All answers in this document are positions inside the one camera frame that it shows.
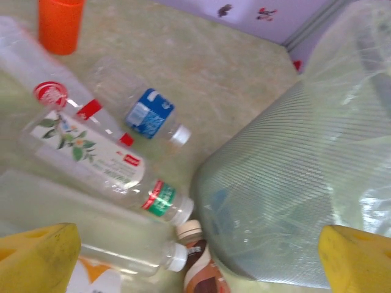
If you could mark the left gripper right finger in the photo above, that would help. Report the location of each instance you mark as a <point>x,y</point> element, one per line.
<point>357,262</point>

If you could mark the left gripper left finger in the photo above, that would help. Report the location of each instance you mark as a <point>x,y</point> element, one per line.
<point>33,259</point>

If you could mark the bottle with white orange label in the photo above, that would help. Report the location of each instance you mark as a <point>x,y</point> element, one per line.
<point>91,274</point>

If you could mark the large clear plastic bottle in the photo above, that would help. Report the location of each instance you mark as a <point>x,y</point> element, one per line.
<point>122,244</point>

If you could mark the clear plastic trash bin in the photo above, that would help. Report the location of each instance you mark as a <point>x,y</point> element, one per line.
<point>268,183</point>

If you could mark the clear bottle with leaf label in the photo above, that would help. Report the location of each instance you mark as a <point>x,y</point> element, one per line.
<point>91,152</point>

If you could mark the brown coffee drink bottle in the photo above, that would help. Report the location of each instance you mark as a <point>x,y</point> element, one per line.
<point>198,268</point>

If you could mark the small bottle with red label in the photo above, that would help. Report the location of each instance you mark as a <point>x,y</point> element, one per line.
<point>50,93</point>

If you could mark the translucent green bin liner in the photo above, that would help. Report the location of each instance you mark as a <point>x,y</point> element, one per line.
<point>351,91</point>

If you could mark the white bottle with red cap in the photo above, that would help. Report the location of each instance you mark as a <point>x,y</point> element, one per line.
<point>30,61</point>

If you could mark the small bottle with blue label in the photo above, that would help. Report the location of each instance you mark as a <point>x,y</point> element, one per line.
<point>149,116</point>

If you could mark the orange plastic cup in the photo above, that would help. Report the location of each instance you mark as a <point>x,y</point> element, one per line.
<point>59,27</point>

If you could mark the aluminium corner post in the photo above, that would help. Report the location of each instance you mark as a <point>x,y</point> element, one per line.
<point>308,27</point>

